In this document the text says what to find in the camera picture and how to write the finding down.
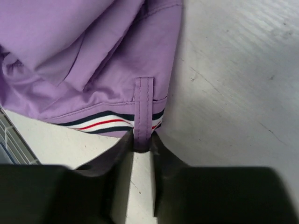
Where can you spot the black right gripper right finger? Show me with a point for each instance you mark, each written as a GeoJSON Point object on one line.
{"type": "Point", "coordinates": [185, 194]}

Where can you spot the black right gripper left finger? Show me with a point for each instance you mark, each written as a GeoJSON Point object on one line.
{"type": "Point", "coordinates": [94, 193]}

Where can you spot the purple trousers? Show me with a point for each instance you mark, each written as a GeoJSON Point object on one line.
{"type": "Point", "coordinates": [96, 66]}

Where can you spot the aluminium table frame rail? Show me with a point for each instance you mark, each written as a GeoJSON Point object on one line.
{"type": "Point", "coordinates": [13, 148]}

